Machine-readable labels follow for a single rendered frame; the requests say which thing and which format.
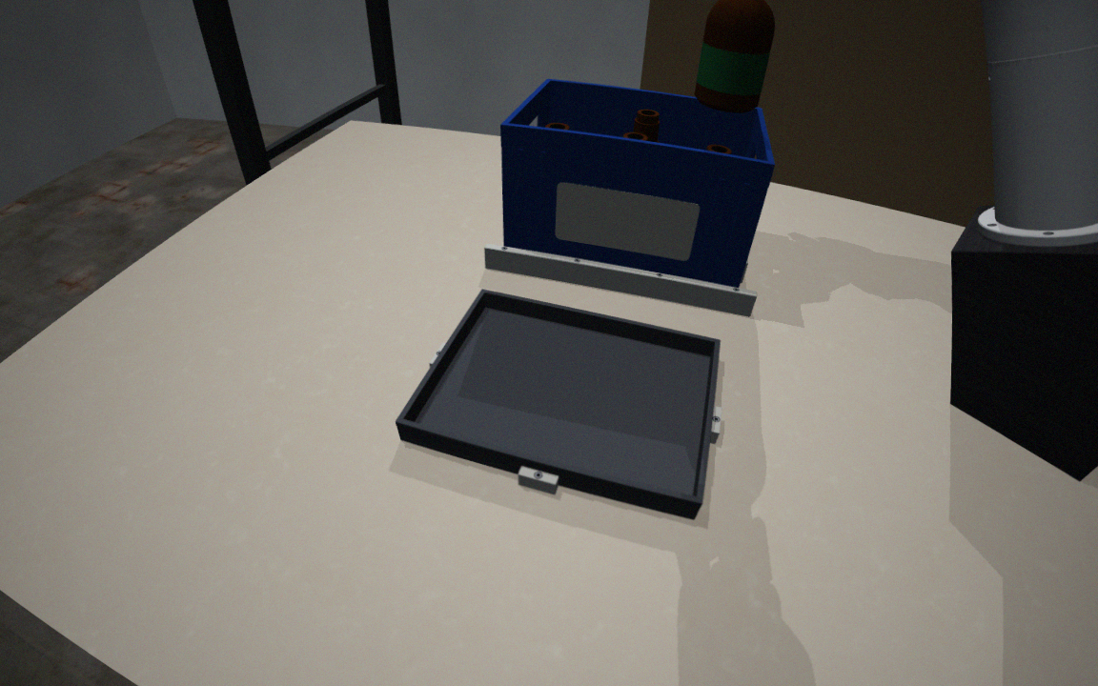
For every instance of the dark blue crate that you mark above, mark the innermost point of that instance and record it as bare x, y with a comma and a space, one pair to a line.
674, 209

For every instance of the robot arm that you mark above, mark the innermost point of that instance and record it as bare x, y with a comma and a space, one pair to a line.
1042, 60

